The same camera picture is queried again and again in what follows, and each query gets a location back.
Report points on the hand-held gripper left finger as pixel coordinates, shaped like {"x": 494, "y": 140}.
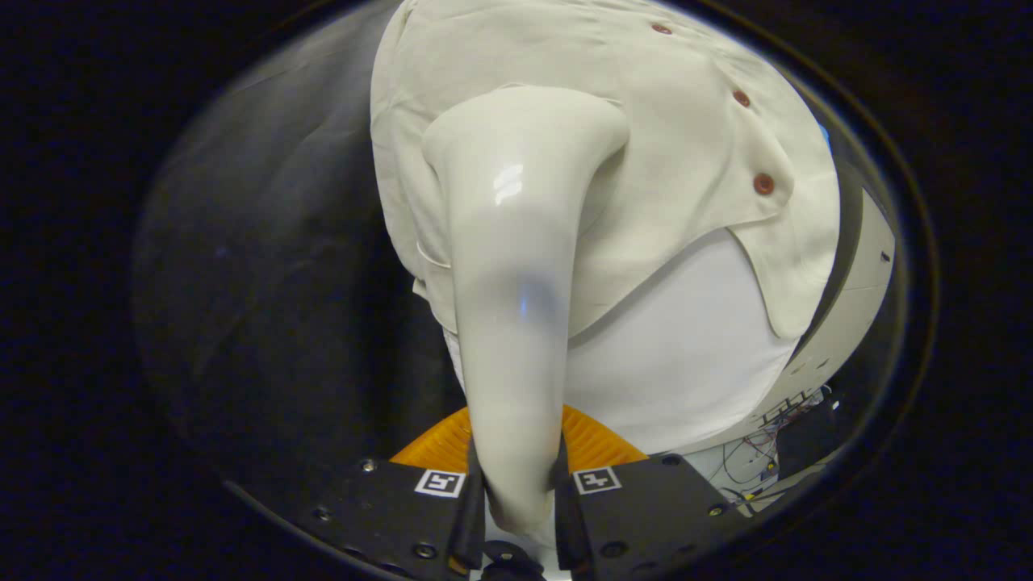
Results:
{"x": 472, "y": 516}

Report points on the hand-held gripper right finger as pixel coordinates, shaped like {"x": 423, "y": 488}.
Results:
{"x": 563, "y": 516}

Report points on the white garment steamer head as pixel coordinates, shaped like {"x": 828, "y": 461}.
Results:
{"x": 508, "y": 323}

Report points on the cream button shirt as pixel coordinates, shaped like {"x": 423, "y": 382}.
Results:
{"x": 662, "y": 145}

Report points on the white ironing board pad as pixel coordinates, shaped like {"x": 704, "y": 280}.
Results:
{"x": 670, "y": 363}

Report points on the black electronics box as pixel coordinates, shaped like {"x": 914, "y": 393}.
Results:
{"x": 807, "y": 440}

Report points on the black backdrop cloth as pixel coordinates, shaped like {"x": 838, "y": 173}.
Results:
{"x": 266, "y": 282}

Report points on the grey and cream cabinet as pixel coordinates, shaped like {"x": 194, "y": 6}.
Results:
{"x": 855, "y": 282}

